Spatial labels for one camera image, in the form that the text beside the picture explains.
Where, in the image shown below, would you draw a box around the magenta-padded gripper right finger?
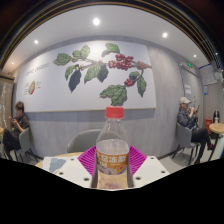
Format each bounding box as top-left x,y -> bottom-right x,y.
127,145 -> 171,189

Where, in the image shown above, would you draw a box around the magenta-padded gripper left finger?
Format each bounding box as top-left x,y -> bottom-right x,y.
52,145 -> 99,189

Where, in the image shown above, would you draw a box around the clear red-capped drink bottle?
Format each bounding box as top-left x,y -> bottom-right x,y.
95,105 -> 131,191

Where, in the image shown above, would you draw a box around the grey chair at round table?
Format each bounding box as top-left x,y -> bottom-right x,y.
66,128 -> 103,154

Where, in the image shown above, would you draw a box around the person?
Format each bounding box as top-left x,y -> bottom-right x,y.
176,96 -> 213,165
2,100 -> 31,161

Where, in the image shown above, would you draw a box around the red bin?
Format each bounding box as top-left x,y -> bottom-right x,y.
204,118 -> 213,135

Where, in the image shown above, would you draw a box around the small round wooden table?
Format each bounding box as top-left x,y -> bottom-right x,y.
208,122 -> 224,162

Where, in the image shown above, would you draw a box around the dark thermos flask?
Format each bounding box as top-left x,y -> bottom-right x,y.
212,110 -> 221,125

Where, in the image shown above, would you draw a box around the round ceiling lights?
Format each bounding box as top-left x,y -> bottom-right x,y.
32,16 -> 198,60

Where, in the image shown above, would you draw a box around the coffee plant wall poster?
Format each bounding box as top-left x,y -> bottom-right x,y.
14,40 -> 157,113

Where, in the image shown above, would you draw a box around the white wall notice sheet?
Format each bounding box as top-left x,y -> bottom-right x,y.
183,83 -> 192,95

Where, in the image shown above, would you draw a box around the wall notice board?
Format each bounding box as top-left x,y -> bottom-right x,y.
198,63 -> 220,86

